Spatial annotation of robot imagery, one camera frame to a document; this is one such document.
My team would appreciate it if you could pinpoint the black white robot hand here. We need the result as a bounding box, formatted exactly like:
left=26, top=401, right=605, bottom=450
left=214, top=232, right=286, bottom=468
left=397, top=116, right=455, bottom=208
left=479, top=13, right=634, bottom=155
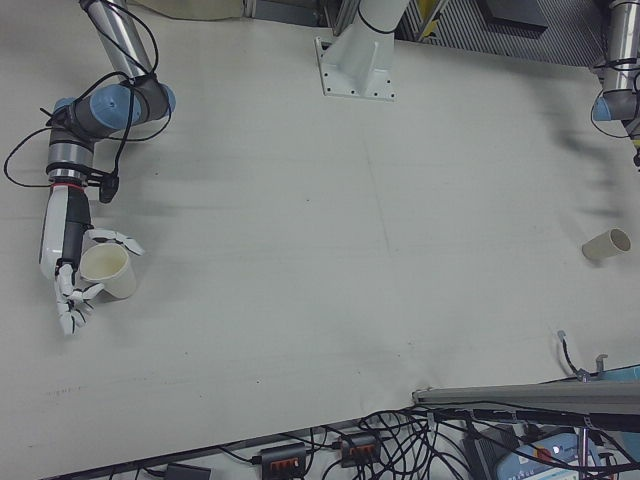
left=38, top=184, right=146, bottom=338

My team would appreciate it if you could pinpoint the white paper cup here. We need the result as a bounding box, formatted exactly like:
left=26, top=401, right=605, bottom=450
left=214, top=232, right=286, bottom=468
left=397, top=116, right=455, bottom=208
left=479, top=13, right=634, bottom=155
left=79, top=243, right=138, bottom=303

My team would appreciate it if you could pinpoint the beige paper cup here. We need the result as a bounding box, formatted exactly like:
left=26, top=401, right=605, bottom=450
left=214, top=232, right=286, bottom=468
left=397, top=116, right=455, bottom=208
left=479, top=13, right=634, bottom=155
left=581, top=227, right=632, bottom=263

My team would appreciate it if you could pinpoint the black box by monitor stand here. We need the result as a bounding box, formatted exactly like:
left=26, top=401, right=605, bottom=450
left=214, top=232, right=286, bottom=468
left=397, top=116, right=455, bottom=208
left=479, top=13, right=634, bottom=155
left=164, top=463, right=212, bottom=480

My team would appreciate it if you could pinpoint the black USB hub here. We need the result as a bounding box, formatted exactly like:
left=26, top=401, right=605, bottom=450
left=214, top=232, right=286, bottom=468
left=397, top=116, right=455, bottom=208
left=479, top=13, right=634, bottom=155
left=258, top=441, right=309, bottom=474
left=338, top=432, right=382, bottom=469

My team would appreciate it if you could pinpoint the black power adapter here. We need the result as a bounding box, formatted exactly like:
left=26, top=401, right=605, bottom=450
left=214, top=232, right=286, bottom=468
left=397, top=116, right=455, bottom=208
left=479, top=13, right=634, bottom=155
left=462, top=428, right=507, bottom=477

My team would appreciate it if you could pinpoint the black metal box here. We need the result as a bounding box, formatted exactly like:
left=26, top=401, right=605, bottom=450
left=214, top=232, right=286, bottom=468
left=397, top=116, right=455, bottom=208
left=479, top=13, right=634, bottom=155
left=481, top=0, right=552, bottom=39

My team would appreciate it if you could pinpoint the grey teach pendant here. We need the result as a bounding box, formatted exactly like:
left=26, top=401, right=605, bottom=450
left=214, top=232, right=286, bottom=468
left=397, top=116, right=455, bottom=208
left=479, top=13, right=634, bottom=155
left=493, top=430, right=640, bottom=480

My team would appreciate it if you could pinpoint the light blue plastic bin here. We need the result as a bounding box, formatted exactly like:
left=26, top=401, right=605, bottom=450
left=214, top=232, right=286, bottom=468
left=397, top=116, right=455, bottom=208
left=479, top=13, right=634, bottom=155
left=597, top=366, right=640, bottom=385

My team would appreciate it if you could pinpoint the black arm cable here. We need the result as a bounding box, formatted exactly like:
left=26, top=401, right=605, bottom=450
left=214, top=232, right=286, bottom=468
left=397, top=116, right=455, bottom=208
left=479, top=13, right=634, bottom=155
left=592, top=58, right=640, bottom=139
left=2, top=0, right=161, bottom=189

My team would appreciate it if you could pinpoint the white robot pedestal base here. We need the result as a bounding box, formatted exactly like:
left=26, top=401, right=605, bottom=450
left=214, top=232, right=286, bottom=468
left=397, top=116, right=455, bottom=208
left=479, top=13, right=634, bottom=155
left=313, top=0, right=400, bottom=103

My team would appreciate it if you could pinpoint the aluminium profile rail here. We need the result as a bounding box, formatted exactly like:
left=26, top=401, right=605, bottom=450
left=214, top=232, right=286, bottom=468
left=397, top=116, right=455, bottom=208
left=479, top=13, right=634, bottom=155
left=324, top=0, right=362, bottom=37

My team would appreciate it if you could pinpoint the black cable tangle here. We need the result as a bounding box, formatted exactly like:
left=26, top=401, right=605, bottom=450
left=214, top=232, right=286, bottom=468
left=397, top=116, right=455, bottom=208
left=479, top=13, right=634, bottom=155
left=219, top=407, right=484, bottom=480

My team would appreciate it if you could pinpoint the aluminium frame post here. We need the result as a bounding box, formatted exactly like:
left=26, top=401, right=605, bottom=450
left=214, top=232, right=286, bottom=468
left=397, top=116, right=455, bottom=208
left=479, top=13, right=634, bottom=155
left=411, top=382, right=640, bottom=417

